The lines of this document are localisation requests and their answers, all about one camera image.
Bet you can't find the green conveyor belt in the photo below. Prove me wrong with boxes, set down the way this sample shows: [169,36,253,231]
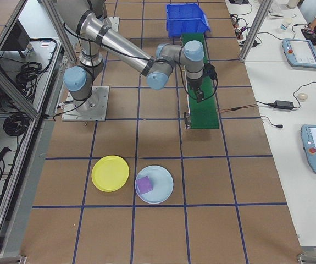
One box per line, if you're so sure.
[180,32,220,130]

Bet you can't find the aluminium upright post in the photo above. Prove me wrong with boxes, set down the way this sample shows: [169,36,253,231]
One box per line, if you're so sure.
[39,0,77,62]
[239,0,274,63]

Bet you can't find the blue plastic storage bin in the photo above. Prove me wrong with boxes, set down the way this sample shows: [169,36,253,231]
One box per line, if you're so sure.
[165,3,212,39]

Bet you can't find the white paper cup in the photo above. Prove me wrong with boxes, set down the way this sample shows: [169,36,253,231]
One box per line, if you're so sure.
[280,17,293,31]

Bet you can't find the red and black wires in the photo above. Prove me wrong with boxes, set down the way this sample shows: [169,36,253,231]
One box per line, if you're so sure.
[217,104,258,113]

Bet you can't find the black cable coil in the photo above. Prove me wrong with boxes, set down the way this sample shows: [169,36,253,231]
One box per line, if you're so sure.
[3,114,29,137]
[16,62,51,91]

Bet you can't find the small red black device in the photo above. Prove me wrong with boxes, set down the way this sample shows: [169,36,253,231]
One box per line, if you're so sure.
[300,24,316,35]

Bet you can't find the metal bar V-shaped frame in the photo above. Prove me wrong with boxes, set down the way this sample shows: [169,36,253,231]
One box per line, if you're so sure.
[0,0,77,258]

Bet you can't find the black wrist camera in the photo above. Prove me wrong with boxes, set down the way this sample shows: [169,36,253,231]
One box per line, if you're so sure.
[203,63,218,81]

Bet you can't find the light blue plate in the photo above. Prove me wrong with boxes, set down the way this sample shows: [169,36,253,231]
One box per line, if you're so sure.
[135,164,174,205]

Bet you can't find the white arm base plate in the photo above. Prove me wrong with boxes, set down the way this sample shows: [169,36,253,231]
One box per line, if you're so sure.
[61,85,110,122]
[104,16,120,31]

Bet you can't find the yellow plate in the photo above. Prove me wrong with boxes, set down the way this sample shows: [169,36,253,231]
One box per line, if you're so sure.
[91,155,130,193]

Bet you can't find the black cable with plug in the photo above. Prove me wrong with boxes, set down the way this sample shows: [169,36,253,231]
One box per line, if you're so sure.
[260,114,284,130]

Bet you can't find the purple foam block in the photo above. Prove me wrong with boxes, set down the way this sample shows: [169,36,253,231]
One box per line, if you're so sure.
[135,175,154,195]

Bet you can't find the black monitor box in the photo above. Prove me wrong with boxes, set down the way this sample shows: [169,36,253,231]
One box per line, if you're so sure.
[0,20,31,59]

